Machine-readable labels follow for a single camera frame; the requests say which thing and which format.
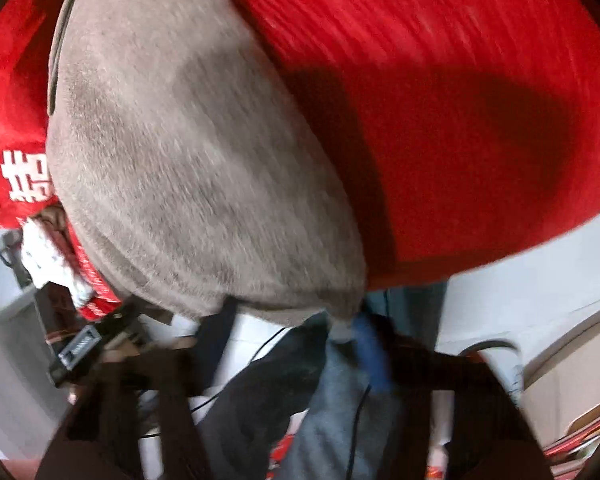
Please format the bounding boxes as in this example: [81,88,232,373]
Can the grey knit garment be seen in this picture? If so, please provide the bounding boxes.
[46,0,366,325]

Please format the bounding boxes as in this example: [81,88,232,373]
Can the red white cloth bundle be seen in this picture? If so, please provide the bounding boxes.
[21,204,122,321]

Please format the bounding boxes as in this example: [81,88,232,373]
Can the dark grey trousers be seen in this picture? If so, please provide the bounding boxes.
[197,282,449,480]

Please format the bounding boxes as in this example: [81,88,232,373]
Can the red printed bedspread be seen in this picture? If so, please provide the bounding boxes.
[0,0,600,289]

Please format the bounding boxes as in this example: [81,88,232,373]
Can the black cable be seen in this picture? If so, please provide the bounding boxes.
[139,326,374,480]

